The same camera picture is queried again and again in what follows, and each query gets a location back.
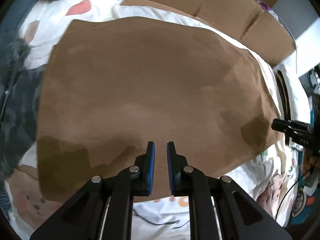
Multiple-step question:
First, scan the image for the person's right hand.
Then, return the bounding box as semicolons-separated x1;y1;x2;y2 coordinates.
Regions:
301;147;320;180

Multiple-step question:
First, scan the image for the cream bear print blanket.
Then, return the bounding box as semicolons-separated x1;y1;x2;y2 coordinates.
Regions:
0;0;313;240

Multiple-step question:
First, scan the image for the folded black garment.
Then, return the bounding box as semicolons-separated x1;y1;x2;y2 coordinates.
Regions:
275;70;292;120

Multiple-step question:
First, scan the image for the teal patterned blanket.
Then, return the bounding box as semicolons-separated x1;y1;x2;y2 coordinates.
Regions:
285;105;320;233

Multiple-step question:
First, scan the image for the brown printed t-shirt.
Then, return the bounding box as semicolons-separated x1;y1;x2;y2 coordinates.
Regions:
36;16;283;203

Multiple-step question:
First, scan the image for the brown cardboard sheet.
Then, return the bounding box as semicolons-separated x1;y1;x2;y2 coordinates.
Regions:
110;0;297;67

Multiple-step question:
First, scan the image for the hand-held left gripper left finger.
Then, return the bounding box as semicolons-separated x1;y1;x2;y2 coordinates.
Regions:
30;141;156;240

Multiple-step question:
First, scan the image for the grey camouflage garment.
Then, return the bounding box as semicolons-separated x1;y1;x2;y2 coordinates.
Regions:
0;37;45;180

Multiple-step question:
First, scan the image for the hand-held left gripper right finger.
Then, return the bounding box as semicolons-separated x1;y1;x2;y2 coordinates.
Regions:
167;141;292;240

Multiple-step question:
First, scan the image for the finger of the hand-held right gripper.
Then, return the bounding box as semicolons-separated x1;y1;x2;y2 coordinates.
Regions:
272;118;294;134

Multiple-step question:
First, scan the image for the folded white sweatshirt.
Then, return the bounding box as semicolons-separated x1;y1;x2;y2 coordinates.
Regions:
280;62;313;125

